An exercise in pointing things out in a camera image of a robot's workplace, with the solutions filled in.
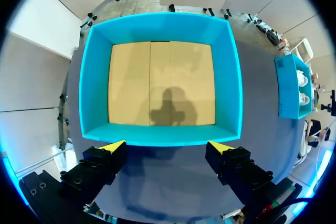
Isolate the small teal box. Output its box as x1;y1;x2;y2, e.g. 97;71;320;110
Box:
274;53;314;120

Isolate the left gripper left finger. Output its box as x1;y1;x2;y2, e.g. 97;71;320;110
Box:
60;140;128;191

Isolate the large open teal box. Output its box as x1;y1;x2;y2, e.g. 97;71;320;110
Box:
78;12;243;147

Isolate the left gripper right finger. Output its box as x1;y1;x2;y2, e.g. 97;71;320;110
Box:
205;141;274;191

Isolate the white shoe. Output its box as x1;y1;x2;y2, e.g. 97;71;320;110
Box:
296;69;309;87
299;92;311;107

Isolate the person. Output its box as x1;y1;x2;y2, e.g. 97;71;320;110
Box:
298;119;332;161

